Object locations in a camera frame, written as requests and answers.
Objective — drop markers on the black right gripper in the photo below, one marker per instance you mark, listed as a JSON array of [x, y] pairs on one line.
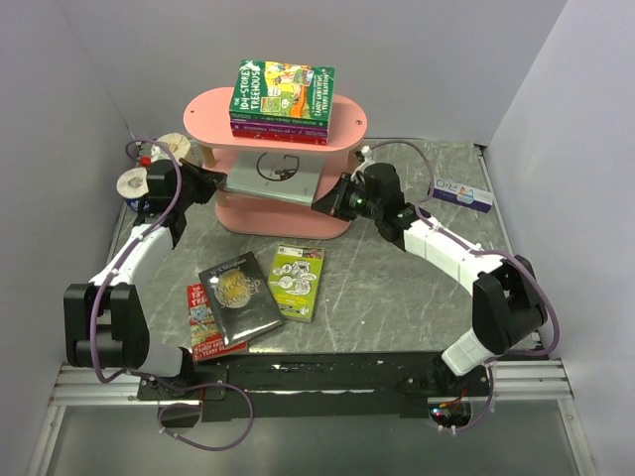
[[334, 201]]

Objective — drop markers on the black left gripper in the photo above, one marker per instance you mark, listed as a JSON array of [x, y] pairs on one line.
[[210, 180]]

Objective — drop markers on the grey Great Gatsby book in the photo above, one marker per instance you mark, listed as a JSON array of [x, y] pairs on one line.
[[289, 177]]

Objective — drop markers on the red 156-storey treehouse book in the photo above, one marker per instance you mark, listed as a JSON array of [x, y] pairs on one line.
[[281, 137]]

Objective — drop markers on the purple 117-storey treehouse book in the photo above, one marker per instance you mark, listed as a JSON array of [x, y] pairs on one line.
[[278, 129]]

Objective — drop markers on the green 104-storey treehouse book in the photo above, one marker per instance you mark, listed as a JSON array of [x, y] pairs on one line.
[[282, 92]]

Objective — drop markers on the black Maugham book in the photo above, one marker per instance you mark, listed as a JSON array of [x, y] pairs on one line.
[[240, 300]]

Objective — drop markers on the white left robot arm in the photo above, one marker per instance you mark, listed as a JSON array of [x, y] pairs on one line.
[[104, 322]]

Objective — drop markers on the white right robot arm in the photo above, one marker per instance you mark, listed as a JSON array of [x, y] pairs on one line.
[[505, 306]]

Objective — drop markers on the beige toilet paper roll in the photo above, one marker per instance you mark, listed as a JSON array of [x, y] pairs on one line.
[[181, 147]]

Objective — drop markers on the pink three-tier shelf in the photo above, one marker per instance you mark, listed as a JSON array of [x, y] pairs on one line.
[[206, 120]]

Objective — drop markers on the lime green treehouse book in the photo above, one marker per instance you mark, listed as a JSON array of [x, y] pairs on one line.
[[294, 279]]

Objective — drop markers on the blue wrapped toilet paper roll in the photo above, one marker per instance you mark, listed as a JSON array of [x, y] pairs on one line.
[[132, 186]]

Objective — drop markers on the purple white small box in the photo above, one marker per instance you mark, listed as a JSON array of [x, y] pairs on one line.
[[463, 195]]

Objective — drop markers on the red 13-storey treehouse book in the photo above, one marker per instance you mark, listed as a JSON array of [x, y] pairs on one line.
[[206, 340]]

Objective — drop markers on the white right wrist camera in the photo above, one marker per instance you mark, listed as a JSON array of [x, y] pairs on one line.
[[358, 161]]

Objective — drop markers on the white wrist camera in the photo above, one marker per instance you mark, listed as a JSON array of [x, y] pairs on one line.
[[358, 161], [148, 154]]

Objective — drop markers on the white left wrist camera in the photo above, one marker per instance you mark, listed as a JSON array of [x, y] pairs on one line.
[[148, 154]]

